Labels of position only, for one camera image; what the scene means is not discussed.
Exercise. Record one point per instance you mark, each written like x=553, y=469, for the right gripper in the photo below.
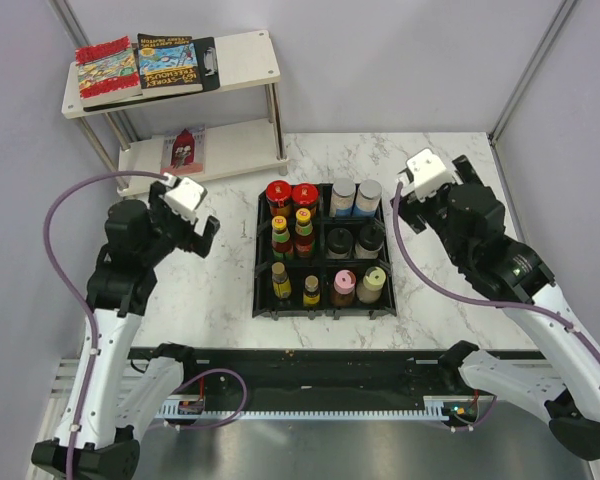
x=415, y=213

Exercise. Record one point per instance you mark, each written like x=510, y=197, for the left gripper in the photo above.
x=159, y=208

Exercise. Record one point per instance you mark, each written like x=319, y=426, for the black lid clear jar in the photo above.
x=369, y=243

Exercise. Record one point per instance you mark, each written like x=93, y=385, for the blue label clear jar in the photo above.
x=367, y=199

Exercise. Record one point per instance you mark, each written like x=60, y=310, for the green label sauce bottle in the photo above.
x=282, y=245

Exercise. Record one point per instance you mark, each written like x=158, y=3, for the clear jar grey lid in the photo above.
x=342, y=197

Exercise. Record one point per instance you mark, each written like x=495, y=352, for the small yellow label bottle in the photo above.
x=280, y=281

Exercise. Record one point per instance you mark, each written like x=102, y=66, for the yellow lid spice jar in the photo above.
x=369, y=289

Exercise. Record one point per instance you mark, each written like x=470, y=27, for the red lid sauce jar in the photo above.
x=279, y=198

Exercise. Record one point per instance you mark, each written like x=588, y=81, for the yellow cap sauce bottle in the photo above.
x=304, y=237

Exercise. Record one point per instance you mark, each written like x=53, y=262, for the pink lid spice jar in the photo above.
x=343, y=288

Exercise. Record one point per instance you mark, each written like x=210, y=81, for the black compartment organizer tray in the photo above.
x=266, y=303

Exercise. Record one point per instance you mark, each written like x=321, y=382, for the white two-tier shelf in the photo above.
x=245, y=60

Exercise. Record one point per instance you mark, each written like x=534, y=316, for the brown cap small bottle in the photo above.
x=311, y=292

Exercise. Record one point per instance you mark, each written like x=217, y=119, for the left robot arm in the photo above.
x=100, y=432

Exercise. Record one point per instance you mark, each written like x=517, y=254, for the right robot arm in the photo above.
x=508, y=275

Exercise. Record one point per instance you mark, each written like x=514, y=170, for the pink book on lower shelf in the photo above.
x=184, y=150

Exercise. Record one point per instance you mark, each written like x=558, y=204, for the black cover treehouse book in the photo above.
x=167, y=65

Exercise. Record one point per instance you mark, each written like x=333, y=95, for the red cover book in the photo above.
x=107, y=72

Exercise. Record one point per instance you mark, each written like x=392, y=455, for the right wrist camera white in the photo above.
x=426, y=173

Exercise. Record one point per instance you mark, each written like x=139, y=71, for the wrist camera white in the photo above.
x=426, y=173
x=183, y=196

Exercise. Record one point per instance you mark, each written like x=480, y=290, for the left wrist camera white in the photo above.
x=183, y=196

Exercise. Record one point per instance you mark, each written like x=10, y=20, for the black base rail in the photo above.
x=316, y=381

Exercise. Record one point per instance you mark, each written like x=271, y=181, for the white cable duct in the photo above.
x=173, y=410

